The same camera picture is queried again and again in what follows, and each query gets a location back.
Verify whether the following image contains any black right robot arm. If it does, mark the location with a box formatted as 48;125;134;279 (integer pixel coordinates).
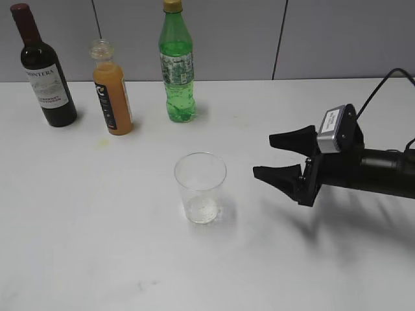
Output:
253;104;414;207

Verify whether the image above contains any black right camera cable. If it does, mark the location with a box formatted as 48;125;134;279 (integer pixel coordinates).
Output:
355;67;415;153

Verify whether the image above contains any transparent plastic cup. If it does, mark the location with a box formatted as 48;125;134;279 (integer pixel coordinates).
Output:
174;152;228;224

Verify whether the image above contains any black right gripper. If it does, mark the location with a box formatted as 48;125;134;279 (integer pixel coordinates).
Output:
253;104;364;207

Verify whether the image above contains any green plastic soda bottle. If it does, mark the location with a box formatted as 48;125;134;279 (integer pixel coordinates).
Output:
158;0;196;123

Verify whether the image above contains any NFC orange juice bottle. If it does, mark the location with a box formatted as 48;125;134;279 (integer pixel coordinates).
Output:
89;39;134;135

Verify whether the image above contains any dark red wine bottle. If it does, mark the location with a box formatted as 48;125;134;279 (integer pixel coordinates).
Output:
10;3;77;127

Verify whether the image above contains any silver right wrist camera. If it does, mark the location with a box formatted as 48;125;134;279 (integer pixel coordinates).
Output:
316;105;346;154

